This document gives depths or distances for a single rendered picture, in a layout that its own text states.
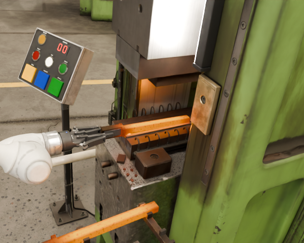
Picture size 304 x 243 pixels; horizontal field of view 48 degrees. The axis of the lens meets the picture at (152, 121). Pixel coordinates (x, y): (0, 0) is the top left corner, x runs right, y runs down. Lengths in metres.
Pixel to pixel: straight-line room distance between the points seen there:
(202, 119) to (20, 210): 1.66
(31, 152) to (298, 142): 0.89
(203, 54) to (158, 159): 0.46
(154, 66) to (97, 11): 4.93
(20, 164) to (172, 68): 0.59
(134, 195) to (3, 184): 1.54
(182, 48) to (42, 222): 1.59
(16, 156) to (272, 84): 0.74
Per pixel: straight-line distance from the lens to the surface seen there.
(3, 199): 2.58
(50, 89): 1.70
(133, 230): 1.44
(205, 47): 1.02
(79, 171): 2.71
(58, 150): 1.27
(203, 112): 1.09
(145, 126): 1.39
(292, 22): 0.90
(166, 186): 1.35
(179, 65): 1.25
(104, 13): 6.10
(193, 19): 1.15
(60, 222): 2.36
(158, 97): 1.62
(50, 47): 1.77
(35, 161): 1.05
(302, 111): 1.22
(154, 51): 1.11
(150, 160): 1.29
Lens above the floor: 1.79
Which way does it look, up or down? 32 degrees down
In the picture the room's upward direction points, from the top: 7 degrees clockwise
